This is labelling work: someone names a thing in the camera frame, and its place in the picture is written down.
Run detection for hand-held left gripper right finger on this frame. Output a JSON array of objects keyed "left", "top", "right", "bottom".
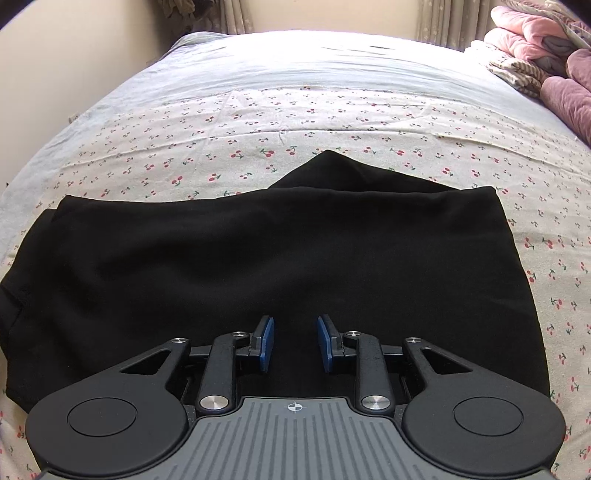
[{"left": 316, "top": 314, "right": 474, "bottom": 412}]

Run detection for grey star curtain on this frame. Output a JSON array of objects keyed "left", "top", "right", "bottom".
[
  {"left": 418, "top": 0, "right": 485, "bottom": 51},
  {"left": 217, "top": 0, "right": 252, "bottom": 35}
]

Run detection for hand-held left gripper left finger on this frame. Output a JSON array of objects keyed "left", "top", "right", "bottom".
[{"left": 119, "top": 315, "right": 276, "bottom": 414}]

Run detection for pink folded quilt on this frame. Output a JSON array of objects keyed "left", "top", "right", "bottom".
[{"left": 489, "top": 4, "right": 583, "bottom": 77}]

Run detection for black pants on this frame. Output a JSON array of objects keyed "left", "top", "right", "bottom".
[{"left": 0, "top": 150, "right": 551, "bottom": 416}]

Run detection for striped folded blanket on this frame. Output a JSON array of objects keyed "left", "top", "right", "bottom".
[{"left": 471, "top": 41, "right": 555, "bottom": 97}]

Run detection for khaki hanging jacket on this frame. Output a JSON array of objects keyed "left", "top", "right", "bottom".
[{"left": 156, "top": 0, "right": 195, "bottom": 18}]

